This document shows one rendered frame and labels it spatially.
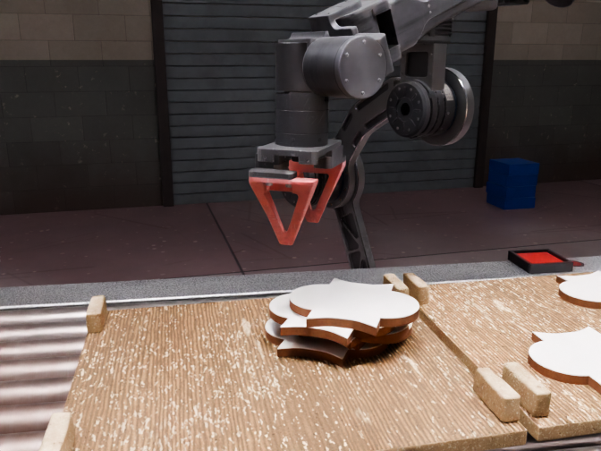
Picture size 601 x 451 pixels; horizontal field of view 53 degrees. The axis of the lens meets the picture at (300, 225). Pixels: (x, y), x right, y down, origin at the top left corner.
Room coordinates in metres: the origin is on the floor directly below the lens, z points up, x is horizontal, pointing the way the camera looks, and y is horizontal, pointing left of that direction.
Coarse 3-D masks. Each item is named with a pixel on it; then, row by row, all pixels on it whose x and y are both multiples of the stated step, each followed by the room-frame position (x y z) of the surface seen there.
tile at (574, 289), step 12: (564, 276) 0.82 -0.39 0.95; (576, 276) 0.82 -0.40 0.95; (588, 276) 0.82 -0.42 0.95; (600, 276) 0.82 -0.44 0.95; (564, 288) 0.77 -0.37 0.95; (576, 288) 0.77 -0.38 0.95; (588, 288) 0.77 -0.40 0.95; (600, 288) 0.77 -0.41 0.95; (564, 300) 0.76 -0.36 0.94; (576, 300) 0.74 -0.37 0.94; (588, 300) 0.73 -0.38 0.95; (600, 300) 0.73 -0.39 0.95
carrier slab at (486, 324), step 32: (448, 288) 0.80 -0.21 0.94; (480, 288) 0.80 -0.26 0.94; (512, 288) 0.80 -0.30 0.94; (544, 288) 0.80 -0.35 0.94; (448, 320) 0.69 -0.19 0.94; (480, 320) 0.69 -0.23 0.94; (512, 320) 0.69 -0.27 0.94; (544, 320) 0.69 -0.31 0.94; (576, 320) 0.69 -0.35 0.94; (480, 352) 0.61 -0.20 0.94; (512, 352) 0.61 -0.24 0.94; (544, 384) 0.54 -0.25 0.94; (544, 416) 0.48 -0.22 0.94; (576, 416) 0.48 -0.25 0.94
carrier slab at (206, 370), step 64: (128, 320) 0.69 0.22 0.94; (192, 320) 0.69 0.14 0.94; (256, 320) 0.69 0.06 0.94; (128, 384) 0.54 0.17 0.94; (192, 384) 0.54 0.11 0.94; (256, 384) 0.54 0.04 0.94; (320, 384) 0.54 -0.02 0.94; (384, 384) 0.54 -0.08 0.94; (448, 384) 0.54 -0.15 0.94; (128, 448) 0.44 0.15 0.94; (192, 448) 0.44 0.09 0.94; (256, 448) 0.44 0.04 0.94; (320, 448) 0.44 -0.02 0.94; (384, 448) 0.44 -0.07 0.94; (448, 448) 0.45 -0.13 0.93
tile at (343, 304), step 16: (304, 288) 0.66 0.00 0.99; (320, 288) 0.66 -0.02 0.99; (336, 288) 0.66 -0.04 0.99; (352, 288) 0.66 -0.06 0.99; (368, 288) 0.66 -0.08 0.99; (384, 288) 0.66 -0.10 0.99; (304, 304) 0.61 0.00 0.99; (320, 304) 0.61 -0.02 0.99; (336, 304) 0.61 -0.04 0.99; (352, 304) 0.61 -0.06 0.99; (368, 304) 0.61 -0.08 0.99; (384, 304) 0.61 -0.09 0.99; (400, 304) 0.61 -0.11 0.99; (416, 304) 0.61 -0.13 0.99; (320, 320) 0.58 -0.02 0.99; (336, 320) 0.58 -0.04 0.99; (352, 320) 0.57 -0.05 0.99; (368, 320) 0.57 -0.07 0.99; (384, 320) 0.58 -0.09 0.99; (400, 320) 0.58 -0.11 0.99
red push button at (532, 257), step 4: (532, 252) 0.99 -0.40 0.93; (536, 252) 0.99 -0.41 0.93; (540, 252) 0.99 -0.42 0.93; (544, 252) 0.99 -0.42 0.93; (524, 256) 0.97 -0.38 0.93; (528, 256) 0.97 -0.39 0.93; (532, 256) 0.97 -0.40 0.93; (536, 256) 0.97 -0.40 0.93; (540, 256) 0.97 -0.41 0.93; (544, 256) 0.97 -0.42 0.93; (548, 256) 0.97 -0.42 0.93; (552, 256) 0.97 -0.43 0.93; (528, 260) 0.94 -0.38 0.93; (532, 260) 0.94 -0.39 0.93; (536, 260) 0.94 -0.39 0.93; (540, 260) 0.94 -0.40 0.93; (544, 260) 0.94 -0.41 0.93; (548, 260) 0.94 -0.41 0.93; (552, 260) 0.94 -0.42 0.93; (556, 260) 0.94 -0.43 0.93; (560, 260) 0.94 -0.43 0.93
